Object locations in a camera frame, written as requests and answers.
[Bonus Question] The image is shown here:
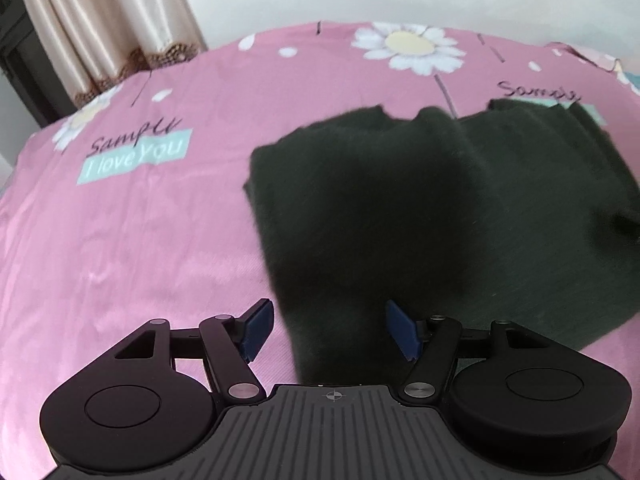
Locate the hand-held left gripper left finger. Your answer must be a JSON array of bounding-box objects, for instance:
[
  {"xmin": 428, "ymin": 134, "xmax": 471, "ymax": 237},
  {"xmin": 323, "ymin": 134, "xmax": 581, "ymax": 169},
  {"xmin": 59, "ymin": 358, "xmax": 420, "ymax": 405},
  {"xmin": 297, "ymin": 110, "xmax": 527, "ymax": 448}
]
[{"xmin": 112, "ymin": 299, "xmax": 275, "ymax": 405}]

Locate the pink floral bedsheet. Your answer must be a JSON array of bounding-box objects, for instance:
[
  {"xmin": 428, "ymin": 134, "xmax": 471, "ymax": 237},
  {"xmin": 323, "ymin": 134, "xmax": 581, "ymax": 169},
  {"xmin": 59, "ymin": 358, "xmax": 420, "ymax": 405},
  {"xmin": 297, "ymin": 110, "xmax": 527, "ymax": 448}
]
[{"xmin": 0, "ymin": 20, "xmax": 640, "ymax": 480}]

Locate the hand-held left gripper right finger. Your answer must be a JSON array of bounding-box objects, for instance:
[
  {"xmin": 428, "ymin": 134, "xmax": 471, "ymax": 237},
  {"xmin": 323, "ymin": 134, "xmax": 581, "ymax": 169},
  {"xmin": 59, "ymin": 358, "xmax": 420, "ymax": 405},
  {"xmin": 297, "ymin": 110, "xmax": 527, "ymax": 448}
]
[{"xmin": 385, "ymin": 300, "xmax": 552, "ymax": 407}]

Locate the dark window frame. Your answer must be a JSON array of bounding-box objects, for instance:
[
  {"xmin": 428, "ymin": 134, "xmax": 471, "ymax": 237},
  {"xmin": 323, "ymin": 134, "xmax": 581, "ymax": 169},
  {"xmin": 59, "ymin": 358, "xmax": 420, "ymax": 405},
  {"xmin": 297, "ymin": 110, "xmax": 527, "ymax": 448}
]
[{"xmin": 0, "ymin": 0, "xmax": 76, "ymax": 128}]

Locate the dark green knit sweater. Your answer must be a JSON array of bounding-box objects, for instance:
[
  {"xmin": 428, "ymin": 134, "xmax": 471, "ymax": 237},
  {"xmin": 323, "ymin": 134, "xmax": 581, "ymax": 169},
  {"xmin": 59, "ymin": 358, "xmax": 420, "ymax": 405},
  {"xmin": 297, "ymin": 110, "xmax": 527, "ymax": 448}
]
[{"xmin": 243, "ymin": 96, "xmax": 640, "ymax": 392}]

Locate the cream lace-trimmed curtain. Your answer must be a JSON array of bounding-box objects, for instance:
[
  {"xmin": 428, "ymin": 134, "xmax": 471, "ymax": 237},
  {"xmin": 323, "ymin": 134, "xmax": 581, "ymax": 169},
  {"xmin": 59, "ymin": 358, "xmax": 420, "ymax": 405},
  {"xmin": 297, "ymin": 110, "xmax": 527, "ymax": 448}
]
[{"xmin": 15, "ymin": 0, "xmax": 208, "ymax": 108}]

